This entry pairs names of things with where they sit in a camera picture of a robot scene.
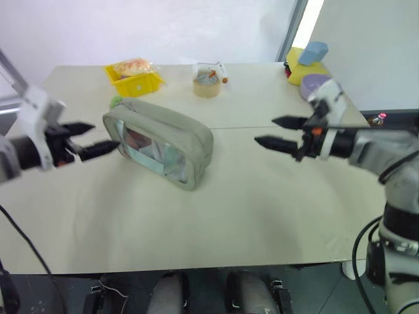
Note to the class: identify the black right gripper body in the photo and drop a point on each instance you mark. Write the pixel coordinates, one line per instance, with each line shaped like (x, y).
(311, 144)

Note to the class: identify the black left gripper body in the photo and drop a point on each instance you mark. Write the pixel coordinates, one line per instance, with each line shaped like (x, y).
(59, 144)

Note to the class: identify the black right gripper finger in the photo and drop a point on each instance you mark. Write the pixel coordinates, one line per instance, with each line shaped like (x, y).
(289, 122)
(278, 144)

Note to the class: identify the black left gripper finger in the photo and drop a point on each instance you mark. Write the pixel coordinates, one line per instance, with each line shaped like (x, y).
(98, 150)
(80, 127)

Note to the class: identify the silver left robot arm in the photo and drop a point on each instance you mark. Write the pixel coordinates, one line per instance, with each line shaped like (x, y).
(7, 159)

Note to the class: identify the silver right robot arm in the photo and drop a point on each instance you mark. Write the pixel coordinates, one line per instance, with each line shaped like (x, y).
(402, 153)

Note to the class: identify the grey transparent zip pouch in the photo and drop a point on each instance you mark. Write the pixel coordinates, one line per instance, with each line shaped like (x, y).
(170, 127)

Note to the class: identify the small green tag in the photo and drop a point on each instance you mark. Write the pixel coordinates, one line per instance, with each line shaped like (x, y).
(115, 101)

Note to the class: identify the purple round container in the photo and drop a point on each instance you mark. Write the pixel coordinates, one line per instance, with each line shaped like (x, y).
(312, 83)

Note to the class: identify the red and black small object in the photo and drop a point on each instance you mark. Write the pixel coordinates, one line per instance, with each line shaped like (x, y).
(287, 69)

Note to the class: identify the yellow plastic bin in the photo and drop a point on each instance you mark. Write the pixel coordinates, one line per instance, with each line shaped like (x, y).
(137, 85)

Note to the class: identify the bottle with pink cap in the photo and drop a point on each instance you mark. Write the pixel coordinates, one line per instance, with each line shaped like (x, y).
(378, 119)

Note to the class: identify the light blue block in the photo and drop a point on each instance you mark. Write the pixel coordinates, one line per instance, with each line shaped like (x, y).
(312, 54)

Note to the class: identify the clear bag of orange snacks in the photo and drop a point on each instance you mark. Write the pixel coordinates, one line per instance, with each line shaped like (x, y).
(134, 66)

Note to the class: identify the grey metal bar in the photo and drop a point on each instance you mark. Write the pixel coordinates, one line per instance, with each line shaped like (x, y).
(13, 73)

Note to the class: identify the beige tape roll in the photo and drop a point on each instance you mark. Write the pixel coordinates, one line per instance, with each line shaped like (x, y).
(206, 89)

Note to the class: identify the clear bag of small items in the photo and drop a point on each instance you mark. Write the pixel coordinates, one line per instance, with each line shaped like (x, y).
(206, 70)

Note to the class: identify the white table foot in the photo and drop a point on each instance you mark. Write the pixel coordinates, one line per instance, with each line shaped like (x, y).
(350, 269)

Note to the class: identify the grey rounded robot leg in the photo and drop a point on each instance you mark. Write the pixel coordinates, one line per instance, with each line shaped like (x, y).
(167, 294)
(252, 294)

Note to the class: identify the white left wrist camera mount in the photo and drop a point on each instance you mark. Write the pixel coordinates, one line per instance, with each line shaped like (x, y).
(36, 108)

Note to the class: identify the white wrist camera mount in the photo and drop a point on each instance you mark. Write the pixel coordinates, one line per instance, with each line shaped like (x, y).
(330, 91)
(36, 108)

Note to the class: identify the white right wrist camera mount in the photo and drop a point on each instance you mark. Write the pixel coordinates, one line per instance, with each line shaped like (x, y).
(330, 91)

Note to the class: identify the dark window frame post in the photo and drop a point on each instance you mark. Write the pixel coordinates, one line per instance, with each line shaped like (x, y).
(289, 29)

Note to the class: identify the black buckle bracket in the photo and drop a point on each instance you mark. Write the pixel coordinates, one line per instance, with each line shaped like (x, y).
(93, 299)
(282, 296)

